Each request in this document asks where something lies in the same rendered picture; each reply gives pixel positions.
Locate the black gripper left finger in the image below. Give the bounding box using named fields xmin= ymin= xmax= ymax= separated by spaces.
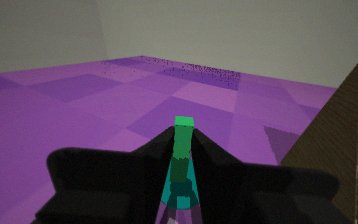
xmin=46 ymin=126 xmax=175 ymax=224

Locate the dark green post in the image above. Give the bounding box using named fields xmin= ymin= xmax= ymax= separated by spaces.
xmin=170 ymin=116 xmax=194 ymax=183

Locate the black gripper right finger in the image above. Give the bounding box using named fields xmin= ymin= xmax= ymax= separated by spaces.
xmin=191 ymin=128 xmax=340 ymax=224

